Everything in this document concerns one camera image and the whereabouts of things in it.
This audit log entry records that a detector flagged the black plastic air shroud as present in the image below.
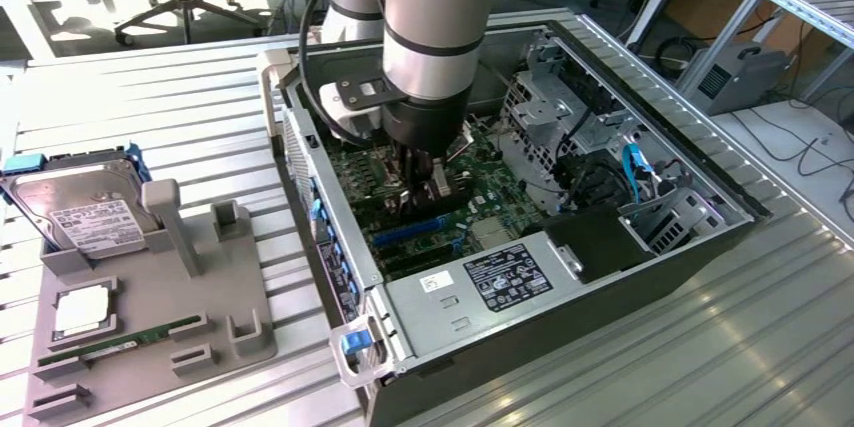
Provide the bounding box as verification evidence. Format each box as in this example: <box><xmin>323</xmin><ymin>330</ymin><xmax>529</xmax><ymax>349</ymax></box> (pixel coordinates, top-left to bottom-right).
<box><xmin>520</xmin><ymin>206</ymin><xmax>660</xmax><ymax>286</ymax></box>

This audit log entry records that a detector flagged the silver disk bay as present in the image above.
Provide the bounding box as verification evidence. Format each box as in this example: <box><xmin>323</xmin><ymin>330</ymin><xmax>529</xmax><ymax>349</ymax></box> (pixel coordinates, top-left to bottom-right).
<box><xmin>617</xmin><ymin>186</ymin><xmax>733</xmax><ymax>254</ymax></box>

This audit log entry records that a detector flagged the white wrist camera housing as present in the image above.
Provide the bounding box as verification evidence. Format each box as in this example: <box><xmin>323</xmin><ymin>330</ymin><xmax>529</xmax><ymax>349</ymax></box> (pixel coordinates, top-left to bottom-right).
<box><xmin>318</xmin><ymin>76</ymin><xmax>410</xmax><ymax>142</ymax></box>

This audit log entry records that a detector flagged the green graphics card black cooler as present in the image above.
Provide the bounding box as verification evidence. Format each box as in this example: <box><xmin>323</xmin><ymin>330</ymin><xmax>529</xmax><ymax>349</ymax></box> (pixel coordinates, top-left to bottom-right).
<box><xmin>383</xmin><ymin>159</ymin><xmax>469</xmax><ymax>221</ymax></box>

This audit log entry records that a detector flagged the blue expansion slot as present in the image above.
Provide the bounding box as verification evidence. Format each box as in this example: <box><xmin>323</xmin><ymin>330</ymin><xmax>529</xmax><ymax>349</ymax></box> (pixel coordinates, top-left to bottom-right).
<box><xmin>371</xmin><ymin>219</ymin><xmax>447</xmax><ymax>247</ymax></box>

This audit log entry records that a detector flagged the green RAM stick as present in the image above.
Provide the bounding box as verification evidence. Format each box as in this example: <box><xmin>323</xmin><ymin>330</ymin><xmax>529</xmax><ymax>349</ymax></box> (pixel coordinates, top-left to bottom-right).
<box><xmin>37</xmin><ymin>314</ymin><xmax>206</xmax><ymax>368</ymax></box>

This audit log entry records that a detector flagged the silver chipset heatsink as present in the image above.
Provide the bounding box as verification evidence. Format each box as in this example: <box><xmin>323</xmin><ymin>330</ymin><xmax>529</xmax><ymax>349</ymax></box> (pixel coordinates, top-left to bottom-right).
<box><xmin>470</xmin><ymin>220</ymin><xmax>516</xmax><ymax>248</ymax></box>

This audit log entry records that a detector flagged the black open PC case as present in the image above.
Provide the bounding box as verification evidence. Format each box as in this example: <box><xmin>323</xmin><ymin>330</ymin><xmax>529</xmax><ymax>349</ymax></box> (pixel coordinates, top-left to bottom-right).
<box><xmin>261</xmin><ymin>19</ymin><xmax>776</xmax><ymax>427</ymax></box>

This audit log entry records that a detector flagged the silver perforated drive cage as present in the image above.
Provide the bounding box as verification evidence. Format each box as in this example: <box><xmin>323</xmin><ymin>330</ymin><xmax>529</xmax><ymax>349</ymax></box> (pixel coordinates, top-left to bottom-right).
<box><xmin>498</xmin><ymin>30</ymin><xmax>646</xmax><ymax>201</ymax></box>

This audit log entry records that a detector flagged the blue SATA wire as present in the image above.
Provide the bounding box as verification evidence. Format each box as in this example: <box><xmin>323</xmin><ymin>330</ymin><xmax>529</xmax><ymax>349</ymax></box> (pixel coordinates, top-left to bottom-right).
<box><xmin>620</xmin><ymin>143</ymin><xmax>650</xmax><ymax>206</ymax></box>

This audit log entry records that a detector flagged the grey parts rack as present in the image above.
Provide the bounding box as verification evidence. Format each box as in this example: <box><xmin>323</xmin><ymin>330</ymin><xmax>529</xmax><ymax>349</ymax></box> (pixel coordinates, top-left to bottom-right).
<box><xmin>25</xmin><ymin>179</ymin><xmax>281</xmax><ymax>423</ymax></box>

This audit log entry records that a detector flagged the blue case latch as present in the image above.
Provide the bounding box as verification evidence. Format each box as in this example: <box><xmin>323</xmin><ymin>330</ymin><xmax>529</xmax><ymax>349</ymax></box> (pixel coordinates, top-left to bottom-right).
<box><xmin>339</xmin><ymin>329</ymin><xmax>373</xmax><ymax>356</ymax></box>

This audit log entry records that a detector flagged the silver power supply unit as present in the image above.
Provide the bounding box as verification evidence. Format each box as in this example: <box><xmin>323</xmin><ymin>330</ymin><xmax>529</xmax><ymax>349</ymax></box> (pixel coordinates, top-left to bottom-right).
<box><xmin>381</xmin><ymin>239</ymin><xmax>590</xmax><ymax>363</ymax></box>

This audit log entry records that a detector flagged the black power wire bundle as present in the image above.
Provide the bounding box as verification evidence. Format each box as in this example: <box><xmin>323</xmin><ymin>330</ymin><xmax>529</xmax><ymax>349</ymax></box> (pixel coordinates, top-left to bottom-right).
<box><xmin>553</xmin><ymin>154</ymin><xmax>633</xmax><ymax>211</ymax></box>

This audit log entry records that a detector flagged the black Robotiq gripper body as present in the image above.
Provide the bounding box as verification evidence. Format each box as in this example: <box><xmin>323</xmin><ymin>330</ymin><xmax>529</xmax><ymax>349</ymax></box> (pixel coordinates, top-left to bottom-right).
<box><xmin>379</xmin><ymin>90</ymin><xmax>474</xmax><ymax>157</ymax></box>

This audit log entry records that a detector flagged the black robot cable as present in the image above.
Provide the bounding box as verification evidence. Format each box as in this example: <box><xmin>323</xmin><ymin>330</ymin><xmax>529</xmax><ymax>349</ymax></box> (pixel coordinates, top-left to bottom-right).
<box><xmin>297</xmin><ymin>0</ymin><xmax>355</xmax><ymax>141</ymax></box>

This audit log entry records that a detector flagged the silver CPU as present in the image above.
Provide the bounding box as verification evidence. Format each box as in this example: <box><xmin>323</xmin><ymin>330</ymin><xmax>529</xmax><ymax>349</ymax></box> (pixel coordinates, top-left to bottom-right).
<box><xmin>53</xmin><ymin>286</ymin><xmax>113</xmax><ymax>333</ymax></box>

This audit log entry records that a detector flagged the hard disk blue carrier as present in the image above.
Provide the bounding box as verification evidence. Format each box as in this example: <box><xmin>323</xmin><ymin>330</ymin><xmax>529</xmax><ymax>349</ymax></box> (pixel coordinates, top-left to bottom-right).
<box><xmin>0</xmin><ymin>144</ymin><xmax>169</xmax><ymax>261</ymax></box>

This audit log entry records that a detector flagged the silver socket cover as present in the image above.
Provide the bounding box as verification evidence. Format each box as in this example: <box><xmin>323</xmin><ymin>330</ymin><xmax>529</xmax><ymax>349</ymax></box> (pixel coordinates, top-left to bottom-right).
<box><xmin>447</xmin><ymin>126</ymin><xmax>480</xmax><ymax>164</ymax></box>

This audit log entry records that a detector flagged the grey computer tower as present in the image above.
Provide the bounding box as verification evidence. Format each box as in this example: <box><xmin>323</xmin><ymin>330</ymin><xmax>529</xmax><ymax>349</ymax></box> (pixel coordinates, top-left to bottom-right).
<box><xmin>680</xmin><ymin>44</ymin><xmax>793</xmax><ymax>117</ymax></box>

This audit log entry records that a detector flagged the green Dell motherboard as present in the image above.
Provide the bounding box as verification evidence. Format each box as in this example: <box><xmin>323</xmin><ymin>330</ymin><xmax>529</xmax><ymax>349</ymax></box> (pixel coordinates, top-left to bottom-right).
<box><xmin>326</xmin><ymin>136</ymin><xmax>556</xmax><ymax>281</ymax></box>

